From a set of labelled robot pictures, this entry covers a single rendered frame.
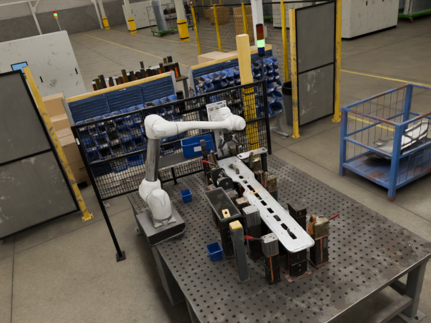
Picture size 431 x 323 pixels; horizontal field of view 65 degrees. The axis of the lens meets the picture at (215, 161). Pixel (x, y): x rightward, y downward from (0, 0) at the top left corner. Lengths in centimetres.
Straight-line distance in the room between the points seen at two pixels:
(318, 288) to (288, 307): 24
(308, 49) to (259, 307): 422
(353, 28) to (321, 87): 765
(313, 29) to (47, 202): 444
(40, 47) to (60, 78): 79
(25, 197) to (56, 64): 496
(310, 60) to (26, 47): 619
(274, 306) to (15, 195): 333
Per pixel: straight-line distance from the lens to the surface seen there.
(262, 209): 247
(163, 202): 272
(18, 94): 423
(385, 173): 456
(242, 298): 231
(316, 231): 227
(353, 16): 1343
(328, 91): 614
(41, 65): 903
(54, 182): 457
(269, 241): 212
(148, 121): 268
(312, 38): 565
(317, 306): 227
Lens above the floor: 247
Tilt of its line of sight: 28 degrees down
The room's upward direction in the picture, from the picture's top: 10 degrees counter-clockwise
